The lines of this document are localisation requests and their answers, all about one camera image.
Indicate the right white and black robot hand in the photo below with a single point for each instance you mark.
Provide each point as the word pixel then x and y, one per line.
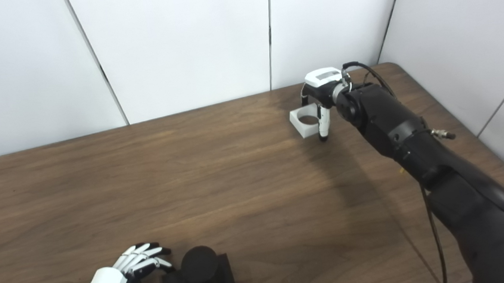
pixel 324 79

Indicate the white square piece with hole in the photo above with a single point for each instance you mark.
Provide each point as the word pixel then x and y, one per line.
pixel 305 131

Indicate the black peg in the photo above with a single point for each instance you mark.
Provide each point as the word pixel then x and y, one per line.
pixel 198 269

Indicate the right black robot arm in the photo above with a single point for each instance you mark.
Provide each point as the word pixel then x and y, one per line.
pixel 429 158

